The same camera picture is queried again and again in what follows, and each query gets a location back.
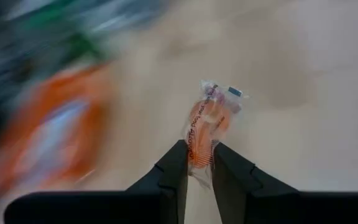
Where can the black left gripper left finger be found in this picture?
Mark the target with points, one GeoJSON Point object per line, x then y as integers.
{"type": "Point", "coordinates": [166, 193]}

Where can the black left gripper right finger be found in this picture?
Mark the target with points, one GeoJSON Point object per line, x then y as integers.
{"type": "Point", "coordinates": [244, 199]}

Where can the orange gummy candy pack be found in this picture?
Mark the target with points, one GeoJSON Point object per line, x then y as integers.
{"type": "Point", "coordinates": [208, 124]}

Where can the orange slotted plastic basket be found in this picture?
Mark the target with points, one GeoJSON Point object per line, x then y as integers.
{"type": "Point", "coordinates": [96, 133]}

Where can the green Sprite can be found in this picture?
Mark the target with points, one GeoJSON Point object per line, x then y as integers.
{"type": "Point", "coordinates": [73, 40]}

